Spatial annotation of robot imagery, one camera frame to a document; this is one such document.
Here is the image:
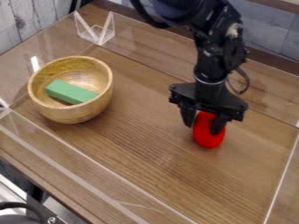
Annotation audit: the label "wooden bowl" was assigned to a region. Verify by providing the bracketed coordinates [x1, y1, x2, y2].
[27, 56, 113, 124]

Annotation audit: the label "red toy strawberry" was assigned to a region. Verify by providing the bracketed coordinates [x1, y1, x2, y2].
[191, 112, 226, 149]

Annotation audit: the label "black metal stand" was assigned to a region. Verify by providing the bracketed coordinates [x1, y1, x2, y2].
[25, 194, 68, 224]

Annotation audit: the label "green rectangular block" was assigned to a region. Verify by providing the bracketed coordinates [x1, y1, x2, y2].
[45, 80, 99, 105]

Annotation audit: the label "clear acrylic tray wall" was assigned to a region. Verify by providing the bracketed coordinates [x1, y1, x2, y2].
[0, 107, 198, 224]

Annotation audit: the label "black cable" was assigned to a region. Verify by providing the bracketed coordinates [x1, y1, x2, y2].
[0, 200, 31, 224]

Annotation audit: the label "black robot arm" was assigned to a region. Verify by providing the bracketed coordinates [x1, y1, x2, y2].
[130, 0, 248, 135]

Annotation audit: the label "clear acrylic corner bracket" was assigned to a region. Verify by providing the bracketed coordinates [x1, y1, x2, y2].
[73, 11, 116, 46]

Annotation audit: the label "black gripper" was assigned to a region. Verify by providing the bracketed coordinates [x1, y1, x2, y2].
[170, 80, 248, 135]

